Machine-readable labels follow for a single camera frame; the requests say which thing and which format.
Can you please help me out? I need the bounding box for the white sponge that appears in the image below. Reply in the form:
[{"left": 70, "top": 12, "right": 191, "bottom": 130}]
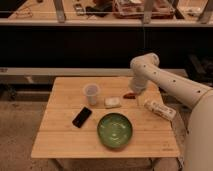
[{"left": 104, "top": 97, "right": 121, "bottom": 108}]

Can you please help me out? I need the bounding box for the green bowl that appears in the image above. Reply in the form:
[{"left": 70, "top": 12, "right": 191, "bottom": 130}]
[{"left": 97, "top": 113, "right": 133, "bottom": 149}]

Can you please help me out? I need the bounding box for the black object on shelf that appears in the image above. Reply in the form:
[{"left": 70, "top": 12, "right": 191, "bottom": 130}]
[{"left": 86, "top": 3, "right": 112, "bottom": 17}]

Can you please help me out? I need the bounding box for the grey remote on shelf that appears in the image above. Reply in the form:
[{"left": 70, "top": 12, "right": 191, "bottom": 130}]
[{"left": 73, "top": 3, "right": 85, "bottom": 16}]

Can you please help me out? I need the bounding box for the red pepper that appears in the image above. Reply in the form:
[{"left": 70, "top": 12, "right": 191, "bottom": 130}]
[{"left": 123, "top": 93, "right": 136, "bottom": 99}]

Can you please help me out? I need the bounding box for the wooden table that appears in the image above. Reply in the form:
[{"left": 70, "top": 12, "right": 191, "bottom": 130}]
[{"left": 31, "top": 77, "right": 180, "bottom": 159}]

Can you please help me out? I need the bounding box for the clear plastic cup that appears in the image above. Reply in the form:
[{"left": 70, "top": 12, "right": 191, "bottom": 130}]
[{"left": 83, "top": 83, "right": 100, "bottom": 105}]

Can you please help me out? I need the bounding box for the black smartphone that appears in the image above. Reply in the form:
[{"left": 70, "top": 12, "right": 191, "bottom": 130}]
[{"left": 72, "top": 107, "right": 92, "bottom": 128}]

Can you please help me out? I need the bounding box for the red tray on shelf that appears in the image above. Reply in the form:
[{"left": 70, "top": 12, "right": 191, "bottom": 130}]
[{"left": 112, "top": 0, "right": 175, "bottom": 19}]

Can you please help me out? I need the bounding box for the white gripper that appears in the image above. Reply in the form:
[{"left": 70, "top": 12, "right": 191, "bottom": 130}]
[{"left": 129, "top": 77, "right": 146, "bottom": 94}]

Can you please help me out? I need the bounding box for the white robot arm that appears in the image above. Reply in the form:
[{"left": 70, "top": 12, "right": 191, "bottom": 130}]
[{"left": 130, "top": 53, "right": 213, "bottom": 171}]

